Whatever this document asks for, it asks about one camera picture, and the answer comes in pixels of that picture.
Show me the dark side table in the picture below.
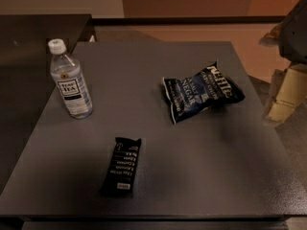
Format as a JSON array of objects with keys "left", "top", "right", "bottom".
[{"left": 0, "top": 14, "right": 96, "bottom": 193}]

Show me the black snack bar wrapper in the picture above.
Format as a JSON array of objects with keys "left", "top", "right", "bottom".
[{"left": 100, "top": 137, "right": 142, "bottom": 196}]

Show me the clear plastic tea bottle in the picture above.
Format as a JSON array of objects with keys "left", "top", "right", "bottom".
[{"left": 48, "top": 38, "right": 93, "bottom": 119}]

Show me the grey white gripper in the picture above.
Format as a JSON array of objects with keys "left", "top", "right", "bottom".
[{"left": 259, "top": 0, "right": 307, "bottom": 124}]

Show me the blue kettle chip bag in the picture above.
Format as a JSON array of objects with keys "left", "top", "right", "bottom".
[{"left": 162, "top": 61, "right": 245, "bottom": 125}]

